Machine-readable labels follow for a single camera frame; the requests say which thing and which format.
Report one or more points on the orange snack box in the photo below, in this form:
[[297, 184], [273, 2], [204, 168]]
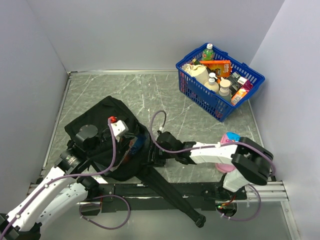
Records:
[[222, 68]]

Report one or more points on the green drink bottle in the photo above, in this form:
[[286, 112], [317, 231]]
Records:
[[208, 53]]

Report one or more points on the Jane Eyre paperback book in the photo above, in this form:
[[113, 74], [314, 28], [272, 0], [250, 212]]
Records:
[[136, 143]]

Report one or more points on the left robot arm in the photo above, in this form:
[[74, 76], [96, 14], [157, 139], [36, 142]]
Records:
[[65, 184]]

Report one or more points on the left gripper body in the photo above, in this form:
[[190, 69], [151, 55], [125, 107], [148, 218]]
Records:
[[104, 140]]

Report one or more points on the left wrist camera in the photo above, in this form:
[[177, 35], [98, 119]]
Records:
[[118, 127]]

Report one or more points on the blue plastic basket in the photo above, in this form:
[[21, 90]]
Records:
[[209, 101]]

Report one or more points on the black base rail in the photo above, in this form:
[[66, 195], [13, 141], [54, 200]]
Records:
[[140, 197]]

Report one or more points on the Little Women paperback book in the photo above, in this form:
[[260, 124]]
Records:
[[123, 152]]

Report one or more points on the black box with barcode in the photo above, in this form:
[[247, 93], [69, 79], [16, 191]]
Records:
[[236, 82]]

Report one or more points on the orange small carton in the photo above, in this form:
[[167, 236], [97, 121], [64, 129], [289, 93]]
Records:
[[241, 93]]

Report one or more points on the pink pencil case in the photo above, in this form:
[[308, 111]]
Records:
[[226, 138]]

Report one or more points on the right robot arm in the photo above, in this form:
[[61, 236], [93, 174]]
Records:
[[252, 163]]

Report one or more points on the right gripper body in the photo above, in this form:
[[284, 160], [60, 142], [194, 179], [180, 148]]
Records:
[[159, 157]]

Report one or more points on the cream pump bottle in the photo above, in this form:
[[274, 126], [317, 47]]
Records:
[[212, 84]]

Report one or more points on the black backpack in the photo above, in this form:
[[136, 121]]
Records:
[[136, 166]]

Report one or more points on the beige lidded bottle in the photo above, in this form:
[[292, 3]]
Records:
[[224, 89]]

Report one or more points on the beige cloth pouch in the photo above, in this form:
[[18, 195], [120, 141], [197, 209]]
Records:
[[199, 72]]

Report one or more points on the magenta small box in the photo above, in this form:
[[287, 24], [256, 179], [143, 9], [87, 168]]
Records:
[[247, 85]]

